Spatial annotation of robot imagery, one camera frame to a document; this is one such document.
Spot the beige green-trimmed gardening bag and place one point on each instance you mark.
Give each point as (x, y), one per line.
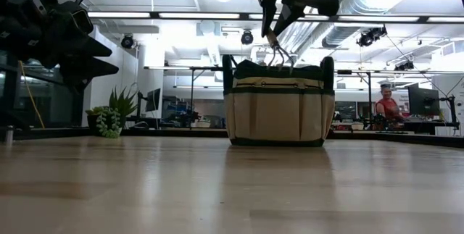
(279, 118)

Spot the large black monitor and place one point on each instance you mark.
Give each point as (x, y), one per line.
(422, 101)

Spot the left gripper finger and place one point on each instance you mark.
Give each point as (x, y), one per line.
(87, 70)
(90, 48)

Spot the dark background desk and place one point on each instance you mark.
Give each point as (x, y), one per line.
(427, 125)

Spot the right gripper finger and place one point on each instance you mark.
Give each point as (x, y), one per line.
(288, 14)
(268, 13)

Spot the round black ceiling spotlight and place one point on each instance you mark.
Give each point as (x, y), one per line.
(247, 37)
(127, 41)

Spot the person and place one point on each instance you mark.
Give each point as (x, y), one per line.
(388, 107)

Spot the black ceiling spotlight cluster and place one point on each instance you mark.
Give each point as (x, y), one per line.
(370, 35)

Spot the small black track light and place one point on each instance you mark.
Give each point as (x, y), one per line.
(404, 66)

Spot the black table frame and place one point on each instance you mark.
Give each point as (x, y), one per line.
(163, 132)

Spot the ceiling light rail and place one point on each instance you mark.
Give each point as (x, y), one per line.
(119, 14)

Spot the black background rig frame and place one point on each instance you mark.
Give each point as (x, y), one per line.
(369, 89)

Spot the small black monitor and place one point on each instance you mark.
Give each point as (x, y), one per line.
(153, 100)

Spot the potted green succulent plant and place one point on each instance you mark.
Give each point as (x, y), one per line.
(105, 121)

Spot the silver metal post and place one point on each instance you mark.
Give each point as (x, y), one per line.
(8, 136)

